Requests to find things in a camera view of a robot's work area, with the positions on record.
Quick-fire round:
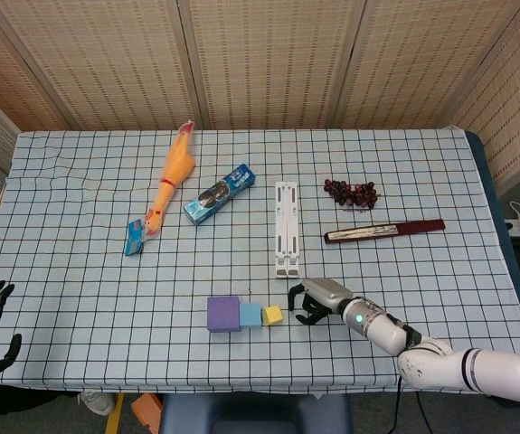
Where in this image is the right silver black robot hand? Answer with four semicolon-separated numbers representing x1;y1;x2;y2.
288;278;355;326

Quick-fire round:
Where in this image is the small yellow foam cube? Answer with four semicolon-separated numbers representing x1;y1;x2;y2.
261;305;284;326

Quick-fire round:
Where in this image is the medium blue foam cube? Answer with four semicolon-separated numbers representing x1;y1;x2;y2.
239;301;263;328

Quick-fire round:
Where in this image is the large purple foam cube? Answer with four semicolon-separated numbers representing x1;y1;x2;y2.
206;296;242;334

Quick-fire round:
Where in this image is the white folding laptop stand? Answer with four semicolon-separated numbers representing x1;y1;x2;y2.
274;181;302;279

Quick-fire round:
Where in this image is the folded dark wooden fan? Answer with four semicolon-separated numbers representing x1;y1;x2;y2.
324;219;447;246

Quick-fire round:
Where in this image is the dark red grape bunch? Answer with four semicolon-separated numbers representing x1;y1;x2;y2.
323;178;381;210

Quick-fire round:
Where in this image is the light blue checked tablecloth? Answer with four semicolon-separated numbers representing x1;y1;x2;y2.
0;129;520;399

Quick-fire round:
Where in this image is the white shoe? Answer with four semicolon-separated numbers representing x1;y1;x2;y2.
77;390;112;417

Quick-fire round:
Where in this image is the blue cookie box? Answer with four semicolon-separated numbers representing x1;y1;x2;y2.
183;164;258;227

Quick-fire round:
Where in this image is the orange block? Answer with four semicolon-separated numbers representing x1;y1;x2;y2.
130;392;162;429

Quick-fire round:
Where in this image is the small blue packet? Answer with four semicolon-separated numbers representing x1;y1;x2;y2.
124;219;147;257

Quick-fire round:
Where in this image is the yellow rubber chicken toy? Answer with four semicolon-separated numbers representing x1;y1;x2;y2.
144;119;196;239

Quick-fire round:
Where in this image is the beige woven folding screen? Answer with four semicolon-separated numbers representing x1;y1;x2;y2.
0;0;520;195

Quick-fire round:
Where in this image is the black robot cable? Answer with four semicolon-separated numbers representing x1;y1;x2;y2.
388;374;403;434

